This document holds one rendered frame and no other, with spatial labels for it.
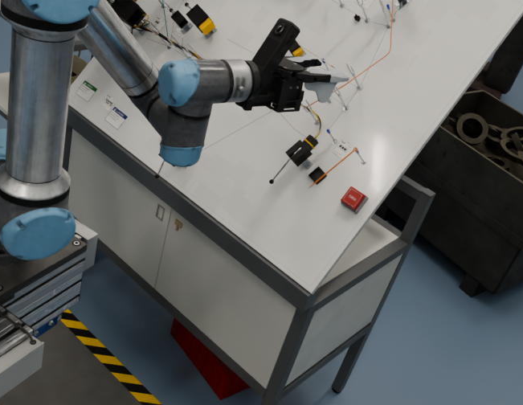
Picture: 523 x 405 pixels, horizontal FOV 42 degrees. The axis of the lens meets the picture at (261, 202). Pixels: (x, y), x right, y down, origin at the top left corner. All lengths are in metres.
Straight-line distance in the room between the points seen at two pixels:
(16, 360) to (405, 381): 2.07
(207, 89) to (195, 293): 1.24
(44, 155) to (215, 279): 1.20
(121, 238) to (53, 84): 1.53
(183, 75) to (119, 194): 1.35
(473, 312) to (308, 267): 1.84
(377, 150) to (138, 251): 0.96
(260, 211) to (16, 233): 1.01
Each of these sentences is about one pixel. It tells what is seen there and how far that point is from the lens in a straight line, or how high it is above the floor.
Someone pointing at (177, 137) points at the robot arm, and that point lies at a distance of 1.18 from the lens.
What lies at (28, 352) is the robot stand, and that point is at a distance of 1.31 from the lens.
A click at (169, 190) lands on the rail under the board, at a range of 2.14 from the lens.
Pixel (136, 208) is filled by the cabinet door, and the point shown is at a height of 0.66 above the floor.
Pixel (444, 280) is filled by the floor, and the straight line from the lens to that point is 3.74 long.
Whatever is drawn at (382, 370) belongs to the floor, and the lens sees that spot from 3.06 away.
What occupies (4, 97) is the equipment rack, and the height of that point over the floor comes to 0.66.
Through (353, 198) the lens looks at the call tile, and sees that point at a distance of 1.88.
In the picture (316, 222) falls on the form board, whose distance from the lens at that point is 1.92.
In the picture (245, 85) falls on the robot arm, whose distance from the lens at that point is 1.18.
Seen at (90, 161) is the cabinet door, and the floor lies 0.69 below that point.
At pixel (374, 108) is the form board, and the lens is 2.00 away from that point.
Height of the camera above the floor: 2.05
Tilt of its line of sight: 33 degrees down
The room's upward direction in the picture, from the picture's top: 17 degrees clockwise
